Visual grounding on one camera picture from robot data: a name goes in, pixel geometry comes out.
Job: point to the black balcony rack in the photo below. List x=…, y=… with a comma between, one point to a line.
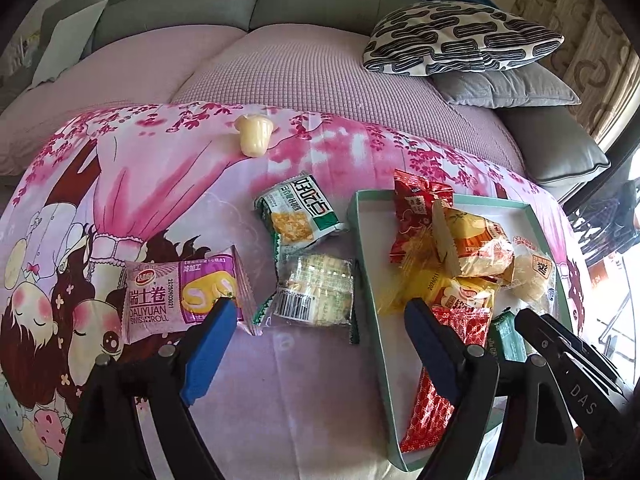
x=620, y=210

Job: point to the purple swiss roll packet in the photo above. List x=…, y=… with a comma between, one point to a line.
x=170, y=290

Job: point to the red lattice patterned packet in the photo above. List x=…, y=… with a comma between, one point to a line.
x=425, y=410

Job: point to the black white patterned pillow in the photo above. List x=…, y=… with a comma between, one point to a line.
x=450, y=35

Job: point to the dark green packet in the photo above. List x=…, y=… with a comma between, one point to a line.
x=507, y=340

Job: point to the beige patterned curtain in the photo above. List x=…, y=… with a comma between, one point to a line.
x=590, y=35

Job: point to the green white cracker packet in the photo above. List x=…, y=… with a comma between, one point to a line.
x=300, y=210

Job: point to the pale grey cushion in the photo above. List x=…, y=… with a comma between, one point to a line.
x=70, y=40

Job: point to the pink printed blanket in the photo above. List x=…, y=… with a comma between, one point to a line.
x=165, y=170

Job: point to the purple textured sofa cover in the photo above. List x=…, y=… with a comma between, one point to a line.
x=300, y=70

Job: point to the clear cracker packet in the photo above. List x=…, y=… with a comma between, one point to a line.
x=315, y=290

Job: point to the large red snack packet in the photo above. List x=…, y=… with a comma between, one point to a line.
x=415, y=210

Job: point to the teal shallow box tray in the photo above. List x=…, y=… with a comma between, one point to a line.
x=380, y=270

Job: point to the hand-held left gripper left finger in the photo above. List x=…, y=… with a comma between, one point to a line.
x=210, y=345

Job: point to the clear round pastry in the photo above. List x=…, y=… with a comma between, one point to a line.
x=530, y=270

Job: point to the grey pillow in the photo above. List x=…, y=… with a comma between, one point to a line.
x=510, y=87

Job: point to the yellow pudding cup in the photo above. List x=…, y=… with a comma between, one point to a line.
x=255, y=135

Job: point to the orange white bread packet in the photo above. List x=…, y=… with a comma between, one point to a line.
x=475, y=240

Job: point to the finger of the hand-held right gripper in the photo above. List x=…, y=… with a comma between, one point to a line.
x=565, y=355

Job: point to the yellow cellophane packet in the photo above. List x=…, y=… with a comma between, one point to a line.
x=407, y=280

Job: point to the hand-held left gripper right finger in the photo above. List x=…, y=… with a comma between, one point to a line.
x=432, y=350

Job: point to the orange pot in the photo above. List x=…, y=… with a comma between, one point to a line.
x=600, y=272

